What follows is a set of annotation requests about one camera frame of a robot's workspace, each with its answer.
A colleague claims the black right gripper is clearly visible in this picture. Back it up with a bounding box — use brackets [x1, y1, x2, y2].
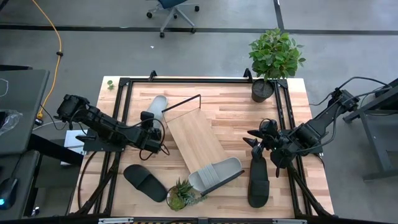
[242, 118, 282, 160]

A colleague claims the grey rubber slide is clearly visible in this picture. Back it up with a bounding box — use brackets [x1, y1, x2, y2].
[188, 156, 243, 193]
[145, 95, 169, 125]

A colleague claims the black rubber slide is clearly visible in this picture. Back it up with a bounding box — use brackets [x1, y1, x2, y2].
[123, 164, 169, 203]
[247, 155, 271, 208]

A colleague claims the white flat box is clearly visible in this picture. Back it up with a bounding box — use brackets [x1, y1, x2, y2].
[61, 129, 90, 166]

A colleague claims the potted green succulent plant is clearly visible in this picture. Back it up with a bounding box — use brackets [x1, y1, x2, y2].
[165, 177, 208, 213]

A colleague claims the potted leafy green plant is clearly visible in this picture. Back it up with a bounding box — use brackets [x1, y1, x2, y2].
[248, 27, 307, 103]

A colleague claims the dark metal side table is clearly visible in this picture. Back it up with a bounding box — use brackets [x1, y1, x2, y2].
[343, 77, 398, 183]

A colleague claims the office chair with wheels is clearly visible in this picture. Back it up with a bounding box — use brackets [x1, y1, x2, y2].
[146, 0, 200, 39]

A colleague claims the dark grey low desk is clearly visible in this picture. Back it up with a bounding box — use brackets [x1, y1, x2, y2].
[0, 149, 41, 222]

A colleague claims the clear plastic bag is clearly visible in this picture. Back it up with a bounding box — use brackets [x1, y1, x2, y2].
[0, 109, 23, 136]

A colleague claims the black computer mouse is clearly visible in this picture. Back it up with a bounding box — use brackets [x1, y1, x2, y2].
[0, 177, 19, 211]

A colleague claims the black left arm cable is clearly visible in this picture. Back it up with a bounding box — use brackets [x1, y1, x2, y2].
[70, 107, 171, 162]

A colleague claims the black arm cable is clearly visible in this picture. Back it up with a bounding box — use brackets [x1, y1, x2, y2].
[259, 76, 393, 178]
[70, 107, 171, 162]

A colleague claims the wooden shelf with black frame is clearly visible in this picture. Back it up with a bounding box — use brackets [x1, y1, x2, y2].
[160, 93, 246, 197]

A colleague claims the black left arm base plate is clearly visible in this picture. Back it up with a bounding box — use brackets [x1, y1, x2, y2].
[83, 129, 125, 153]

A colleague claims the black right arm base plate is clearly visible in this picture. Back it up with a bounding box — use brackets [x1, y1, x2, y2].
[281, 141, 324, 156]

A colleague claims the black metal table frame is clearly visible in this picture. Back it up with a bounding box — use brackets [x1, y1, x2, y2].
[70, 68, 335, 218]

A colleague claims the silver aluminium bracket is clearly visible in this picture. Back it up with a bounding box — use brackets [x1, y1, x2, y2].
[272, 218, 308, 224]
[98, 217, 134, 224]

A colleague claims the black curved hose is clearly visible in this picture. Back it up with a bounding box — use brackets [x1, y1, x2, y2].
[77, 151, 99, 210]

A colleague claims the yellow cable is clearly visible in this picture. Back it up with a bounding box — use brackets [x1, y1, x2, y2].
[30, 0, 63, 121]

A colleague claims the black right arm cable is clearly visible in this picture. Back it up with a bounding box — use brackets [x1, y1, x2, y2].
[259, 76, 393, 178]

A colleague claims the thin white cable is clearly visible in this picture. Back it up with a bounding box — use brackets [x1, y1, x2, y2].
[0, 78, 9, 98]

